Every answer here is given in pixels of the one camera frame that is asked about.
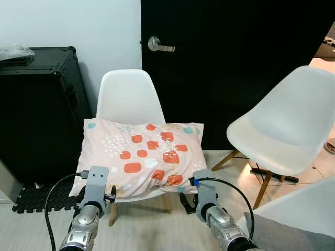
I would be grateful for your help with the pink pillow with orange spots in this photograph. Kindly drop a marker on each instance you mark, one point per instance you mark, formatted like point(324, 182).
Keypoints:
point(141, 151)

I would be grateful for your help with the white plastic chair wooden legs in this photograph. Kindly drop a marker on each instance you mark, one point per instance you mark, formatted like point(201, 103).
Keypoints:
point(128, 97)
point(285, 125)

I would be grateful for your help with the black foam floor mat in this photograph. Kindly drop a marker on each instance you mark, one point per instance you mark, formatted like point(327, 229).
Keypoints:
point(31, 198)

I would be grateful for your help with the black bar on floor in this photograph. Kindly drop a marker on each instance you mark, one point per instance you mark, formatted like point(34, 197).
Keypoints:
point(277, 176)

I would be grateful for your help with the light grey box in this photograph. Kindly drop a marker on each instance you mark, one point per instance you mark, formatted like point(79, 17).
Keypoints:
point(9, 183)

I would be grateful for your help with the grey cushion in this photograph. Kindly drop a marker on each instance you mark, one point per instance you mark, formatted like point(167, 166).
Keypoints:
point(293, 235)

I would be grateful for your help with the black flight case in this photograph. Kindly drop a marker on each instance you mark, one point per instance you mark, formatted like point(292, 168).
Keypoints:
point(36, 115)

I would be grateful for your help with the white furniture edge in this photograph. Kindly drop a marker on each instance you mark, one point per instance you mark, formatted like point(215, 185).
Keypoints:
point(309, 201)

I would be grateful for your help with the black door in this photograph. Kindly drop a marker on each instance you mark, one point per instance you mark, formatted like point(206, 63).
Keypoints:
point(225, 63)

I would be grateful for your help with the clear plastic bag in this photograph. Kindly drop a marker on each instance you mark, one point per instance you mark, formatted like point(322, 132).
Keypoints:
point(13, 52)

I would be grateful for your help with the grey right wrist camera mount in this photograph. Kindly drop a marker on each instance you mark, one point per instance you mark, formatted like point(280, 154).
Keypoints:
point(205, 193)

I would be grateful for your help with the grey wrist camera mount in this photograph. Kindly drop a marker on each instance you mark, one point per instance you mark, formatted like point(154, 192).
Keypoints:
point(205, 193)
point(96, 180)

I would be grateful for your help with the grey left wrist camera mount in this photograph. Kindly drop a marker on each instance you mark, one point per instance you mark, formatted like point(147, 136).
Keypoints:
point(96, 180)

